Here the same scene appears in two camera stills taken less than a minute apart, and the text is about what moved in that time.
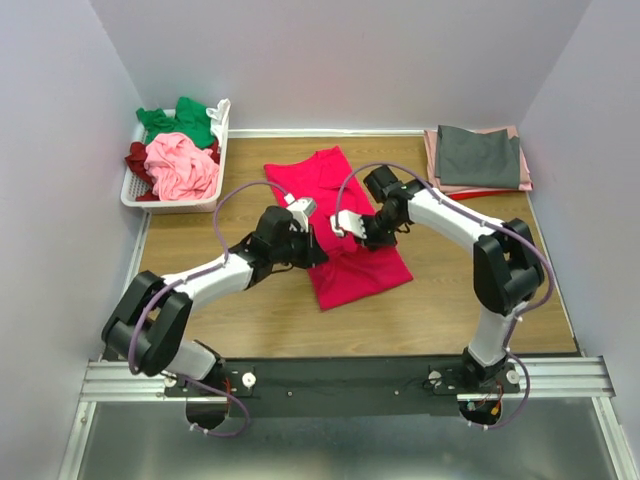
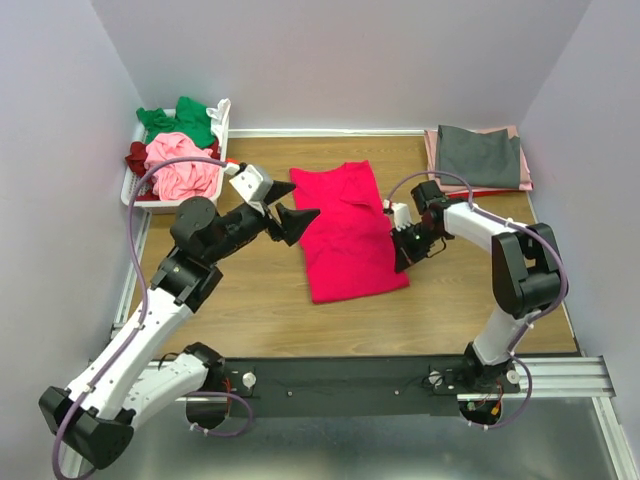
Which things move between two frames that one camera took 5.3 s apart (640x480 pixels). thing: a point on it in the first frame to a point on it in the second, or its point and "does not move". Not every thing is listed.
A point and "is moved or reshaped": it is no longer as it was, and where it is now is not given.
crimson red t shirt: (351, 271) is moved or reshaped
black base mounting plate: (343, 385) does not move
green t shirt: (191, 120) does not move
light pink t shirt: (181, 170) does not move
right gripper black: (373, 243) to (404, 255)
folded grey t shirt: (465, 158) does not move
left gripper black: (313, 253) to (293, 223)
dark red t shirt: (136, 158) does not move
